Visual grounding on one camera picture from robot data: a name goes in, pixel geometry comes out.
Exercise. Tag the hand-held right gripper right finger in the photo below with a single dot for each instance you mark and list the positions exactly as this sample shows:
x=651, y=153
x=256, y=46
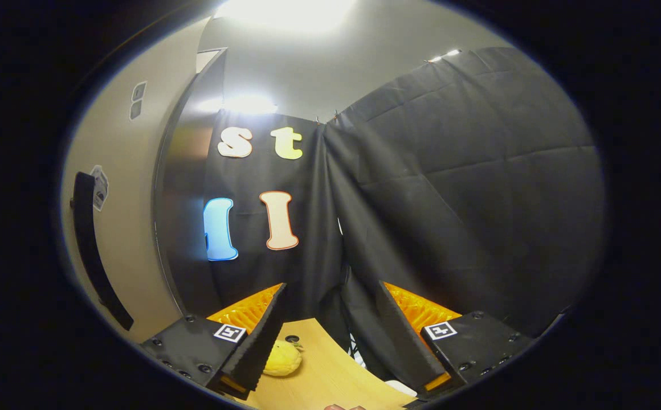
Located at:
x=404, y=341

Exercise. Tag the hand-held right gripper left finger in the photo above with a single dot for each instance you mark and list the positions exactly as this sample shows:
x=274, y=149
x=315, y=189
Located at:
x=259, y=336

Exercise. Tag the grey cabinet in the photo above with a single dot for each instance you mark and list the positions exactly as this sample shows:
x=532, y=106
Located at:
x=185, y=199

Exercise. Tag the yellow soft toy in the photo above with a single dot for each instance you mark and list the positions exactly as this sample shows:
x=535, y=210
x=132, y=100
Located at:
x=282, y=359

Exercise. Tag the black backdrop cloth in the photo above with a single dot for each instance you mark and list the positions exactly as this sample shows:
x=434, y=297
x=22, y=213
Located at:
x=467, y=188

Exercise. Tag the ceiling light panel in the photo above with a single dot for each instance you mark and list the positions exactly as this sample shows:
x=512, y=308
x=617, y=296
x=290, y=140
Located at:
x=245, y=104
x=285, y=14
x=444, y=55

